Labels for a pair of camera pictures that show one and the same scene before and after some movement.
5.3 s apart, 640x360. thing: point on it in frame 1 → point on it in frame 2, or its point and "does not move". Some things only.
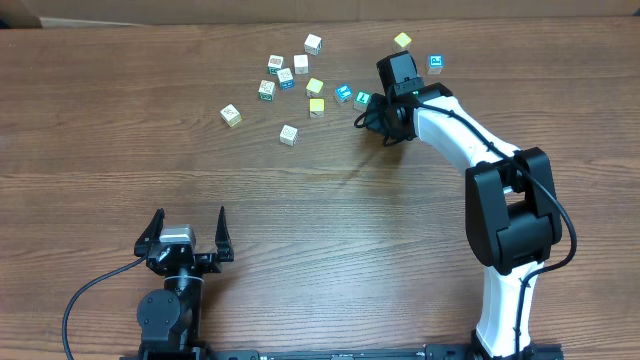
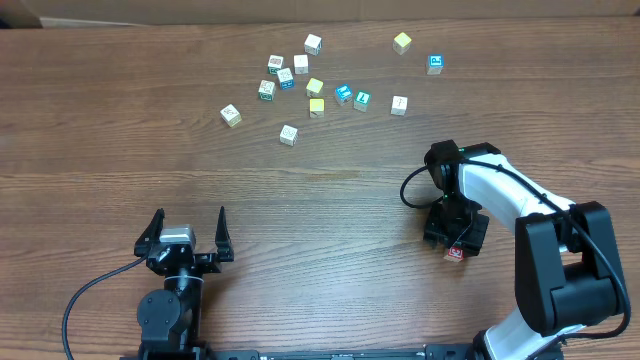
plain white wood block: (301, 66) does not move
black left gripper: (182, 256) does not move
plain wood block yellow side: (230, 115) does not move
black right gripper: (375, 116) → (455, 232)
